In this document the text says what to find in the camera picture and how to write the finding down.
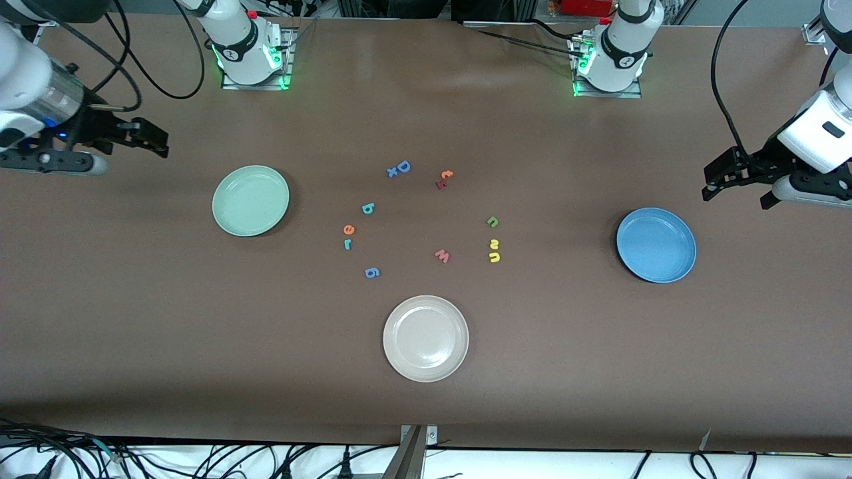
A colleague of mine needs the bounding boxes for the black base power cable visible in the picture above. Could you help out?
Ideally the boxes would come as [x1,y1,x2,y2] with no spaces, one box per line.
[463,20,586,57]

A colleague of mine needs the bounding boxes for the beige plate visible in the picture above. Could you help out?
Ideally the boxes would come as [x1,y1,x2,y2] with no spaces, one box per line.
[383,295,470,383]

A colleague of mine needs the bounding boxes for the pale green plate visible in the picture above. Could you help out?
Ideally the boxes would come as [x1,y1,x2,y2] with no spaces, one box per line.
[212,165,290,238]

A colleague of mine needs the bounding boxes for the grey metal bracket post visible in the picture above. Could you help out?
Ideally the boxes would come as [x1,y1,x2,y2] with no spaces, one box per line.
[383,424,439,479]

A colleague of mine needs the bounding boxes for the teal floor cable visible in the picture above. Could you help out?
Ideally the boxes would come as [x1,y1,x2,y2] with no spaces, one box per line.
[90,438,127,465]

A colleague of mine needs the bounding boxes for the red box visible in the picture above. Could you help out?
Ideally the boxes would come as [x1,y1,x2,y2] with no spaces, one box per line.
[549,0,616,17]

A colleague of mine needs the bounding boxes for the blue plate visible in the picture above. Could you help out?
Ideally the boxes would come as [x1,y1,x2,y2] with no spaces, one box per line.
[616,208,697,284]

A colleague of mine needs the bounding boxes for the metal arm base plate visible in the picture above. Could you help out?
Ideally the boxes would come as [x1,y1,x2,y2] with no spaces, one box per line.
[571,37,643,99]
[221,28,296,90]

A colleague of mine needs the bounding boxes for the brown table cover sheet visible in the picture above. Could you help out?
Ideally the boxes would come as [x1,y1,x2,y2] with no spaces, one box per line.
[0,12,852,454]

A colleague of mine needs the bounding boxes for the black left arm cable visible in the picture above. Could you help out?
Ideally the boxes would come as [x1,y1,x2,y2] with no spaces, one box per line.
[710,0,846,160]

